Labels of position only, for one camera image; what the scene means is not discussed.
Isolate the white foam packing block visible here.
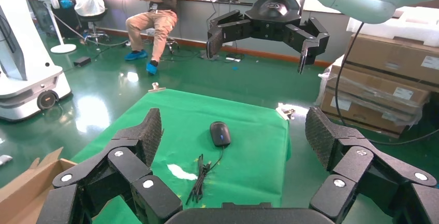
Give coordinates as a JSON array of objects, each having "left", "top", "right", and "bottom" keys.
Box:
[{"left": 346, "top": 6, "right": 439, "bottom": 48}]

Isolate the white floor power strip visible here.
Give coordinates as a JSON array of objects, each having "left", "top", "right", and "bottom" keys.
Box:
[{"left": 224, "top": 52, "right": 245, "bottom": 63}]

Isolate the green table cloth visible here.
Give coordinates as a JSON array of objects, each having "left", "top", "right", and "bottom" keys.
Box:
[{"left": 70, "top": 88, "right": 292, "bottom": 224}]

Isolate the open brown cardboard box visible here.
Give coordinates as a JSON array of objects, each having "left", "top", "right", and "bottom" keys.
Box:
[{"left": 0, "top": 147, "right": 78, "bottom": 224}]

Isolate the large brown cardboard carton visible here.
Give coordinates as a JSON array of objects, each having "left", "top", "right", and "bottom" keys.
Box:
[
  {"left": 344, "top": 32, "right": 439, "bottom": 94},
  {"left": 318, "top": 90, "right": 423, "bottom": 138}
]

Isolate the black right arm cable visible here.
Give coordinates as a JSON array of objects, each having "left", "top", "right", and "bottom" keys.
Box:
[{"left": 334, "top": 22, "right": 439, "bottom": 147}]

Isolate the long grey workbench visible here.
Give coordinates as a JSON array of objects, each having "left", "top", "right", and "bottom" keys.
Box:
[{"left": 22, "top": 0, "right": 352, "bottom": 64}]

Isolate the white torn tape piece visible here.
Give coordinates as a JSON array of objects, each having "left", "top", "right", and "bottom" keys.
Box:
[{"left": 167, "top": 163, "right": 199, "bottom": 181}]

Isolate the white wheeled background robot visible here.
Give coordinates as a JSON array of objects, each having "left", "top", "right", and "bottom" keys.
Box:
[{"left": 0, "top": 0, "right": 72, "bottom": 123}]

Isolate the black swivel stool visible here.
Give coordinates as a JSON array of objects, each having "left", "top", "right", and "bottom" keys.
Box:
[
  {"left": 164, "top": 37, "right": 181, "bottom": 55},
  {"left": 77, "top": 8, "right": 111, "bottom": 46}
]

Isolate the grey floor cable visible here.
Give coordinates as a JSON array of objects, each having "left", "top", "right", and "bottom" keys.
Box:
[{"left": 51, "top": 12, "right": 129, "bottom": 48}]

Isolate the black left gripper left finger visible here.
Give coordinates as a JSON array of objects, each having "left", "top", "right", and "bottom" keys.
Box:
[{"left": 36, "top": 107, "right": 183, "bottom": 224}]

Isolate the black corded computer mouse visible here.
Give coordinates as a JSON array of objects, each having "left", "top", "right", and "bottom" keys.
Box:
[{"left": 186, "top": 121, "right": 232, "bottom": 206}]

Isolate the silver metal table clamp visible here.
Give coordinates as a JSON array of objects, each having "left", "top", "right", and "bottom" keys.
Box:
[
  {"left": 276, "top": 103, "right": 296, "bottom": 121},
  {"left": 148, "top": 82, "right": 167, "bottom": 94}
]

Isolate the white standing fan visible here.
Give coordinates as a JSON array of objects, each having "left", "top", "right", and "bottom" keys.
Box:
[{"left": 35, "top": 0, "right": 77, "bottom": 54}]

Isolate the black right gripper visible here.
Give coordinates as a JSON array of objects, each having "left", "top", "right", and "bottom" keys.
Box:
[{"left": 206, "top": 0, "right": 331, "bottom": 75}]

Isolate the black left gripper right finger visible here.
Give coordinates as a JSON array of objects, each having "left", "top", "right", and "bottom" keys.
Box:
[{"left": 304, "top": 106, "right": 439, "bottom": 224}]

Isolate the plastic wrapped cardboard carton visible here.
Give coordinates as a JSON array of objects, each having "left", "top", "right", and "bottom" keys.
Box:
[{"left": 322, "top": 61, "right": 431, "bottom": 116}]

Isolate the black floor power adapter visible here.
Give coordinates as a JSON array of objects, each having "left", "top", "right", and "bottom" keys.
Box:
[{"left": 73, "top": 56, "right": 92, "bottom": 68}]

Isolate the black cabinet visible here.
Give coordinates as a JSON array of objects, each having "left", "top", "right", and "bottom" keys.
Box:
[{"left": 27, "top": 0, "right": 82, "bottom": 40}]

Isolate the seated person black shirt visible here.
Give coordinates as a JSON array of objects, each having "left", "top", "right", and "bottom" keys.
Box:
[{"left": 124, "top": 0, "right": 179, "bottom": 76}]

